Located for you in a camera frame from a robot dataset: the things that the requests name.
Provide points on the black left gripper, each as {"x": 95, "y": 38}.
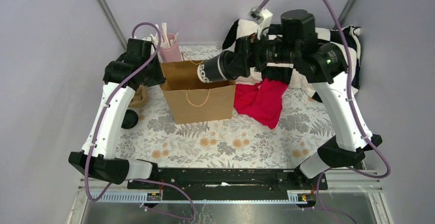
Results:
{"x": 159, "y": 78}

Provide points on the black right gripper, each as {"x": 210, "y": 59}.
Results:
{"x": 254, "y": 45}

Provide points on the black plastic cup lid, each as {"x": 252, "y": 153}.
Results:
{"x": 225, "y": 59}

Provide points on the brown paper bag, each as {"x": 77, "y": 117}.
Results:
{"x": 192, "y": 101}

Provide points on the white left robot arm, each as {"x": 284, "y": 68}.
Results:
{"x": 122, "y": 78}

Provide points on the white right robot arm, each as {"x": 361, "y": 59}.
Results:
{"x": 326, "y": 66}

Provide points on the pink cup holder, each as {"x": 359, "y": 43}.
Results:
{"x": 172, "y": 53}

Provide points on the red cloth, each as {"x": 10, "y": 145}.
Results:
{"x": 262, "y": 102}

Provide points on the stack of black lids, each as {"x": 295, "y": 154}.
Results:
{"x": 130, "y": 119}

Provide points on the floral table mat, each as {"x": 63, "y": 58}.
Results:
{"x": 239, "y": 142}

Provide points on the checkered black white pillow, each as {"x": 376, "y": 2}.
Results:
{"x": 292, "y": 77}

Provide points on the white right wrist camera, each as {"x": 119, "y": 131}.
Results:
{"x": 263, "y": 18}

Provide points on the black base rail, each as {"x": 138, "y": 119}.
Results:
{"x": 263, "y": 185}

